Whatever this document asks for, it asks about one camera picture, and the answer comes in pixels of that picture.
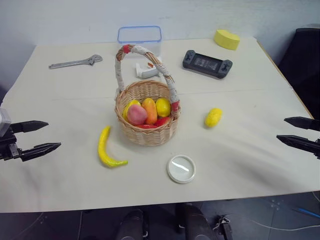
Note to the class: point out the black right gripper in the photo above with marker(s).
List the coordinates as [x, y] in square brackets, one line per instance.
[318, 150]

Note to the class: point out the white handheld device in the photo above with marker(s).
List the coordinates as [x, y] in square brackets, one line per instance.
[146, 73]

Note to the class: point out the yellow sponge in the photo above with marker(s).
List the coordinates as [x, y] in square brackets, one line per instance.
[226, 40]

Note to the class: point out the black floor bracket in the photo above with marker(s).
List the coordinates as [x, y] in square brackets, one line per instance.
[225, 226]

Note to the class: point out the pink peach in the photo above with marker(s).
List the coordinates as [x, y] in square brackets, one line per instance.
[137, 115]

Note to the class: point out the dark rounded shape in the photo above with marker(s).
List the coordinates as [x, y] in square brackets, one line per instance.
[197, 222]
[132, 225]

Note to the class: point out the orange mango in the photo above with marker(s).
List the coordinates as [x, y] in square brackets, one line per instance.
[150, 110]

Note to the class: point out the silver adjustable wrench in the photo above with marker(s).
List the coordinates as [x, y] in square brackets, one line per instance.
[72, 63]

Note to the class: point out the yellow banana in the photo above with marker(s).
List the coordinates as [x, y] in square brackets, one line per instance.
[102, 150]

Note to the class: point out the yellow fruit with green tinge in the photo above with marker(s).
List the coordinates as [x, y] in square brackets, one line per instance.
[130, 105]

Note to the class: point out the clear container with blue rim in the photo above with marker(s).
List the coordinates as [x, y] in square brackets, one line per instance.
[151, 47]

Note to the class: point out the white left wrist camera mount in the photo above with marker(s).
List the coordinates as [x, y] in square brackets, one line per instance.
[4, 122]

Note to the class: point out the grey handheld game console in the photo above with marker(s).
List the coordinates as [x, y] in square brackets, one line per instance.
[207, 64]

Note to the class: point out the red pepper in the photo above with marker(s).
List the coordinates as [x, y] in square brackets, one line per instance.
[161, 121]

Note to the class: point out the white round lid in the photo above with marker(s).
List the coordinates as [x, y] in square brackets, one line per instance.
[181, 169]

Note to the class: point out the smooth yellow lemon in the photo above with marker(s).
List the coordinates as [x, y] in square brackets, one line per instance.
[163, 107]

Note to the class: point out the bumpy yellow lemon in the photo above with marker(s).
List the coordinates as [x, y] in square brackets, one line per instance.
[213, 117]

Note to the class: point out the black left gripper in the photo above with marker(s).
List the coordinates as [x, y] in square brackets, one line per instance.
[8, 147]

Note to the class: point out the black chair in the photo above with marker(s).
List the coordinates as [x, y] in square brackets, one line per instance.
[302, 75]

